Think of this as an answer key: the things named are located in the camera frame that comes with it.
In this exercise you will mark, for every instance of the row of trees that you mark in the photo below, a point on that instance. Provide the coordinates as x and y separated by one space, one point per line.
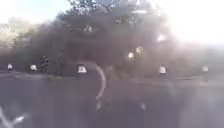
100 36

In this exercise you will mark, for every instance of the grey asphalt road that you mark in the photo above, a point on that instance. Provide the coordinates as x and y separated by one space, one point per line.
133 106

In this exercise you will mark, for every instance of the black and white post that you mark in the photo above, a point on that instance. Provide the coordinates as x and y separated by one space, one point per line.
10 66
82 69
33 67
162 70

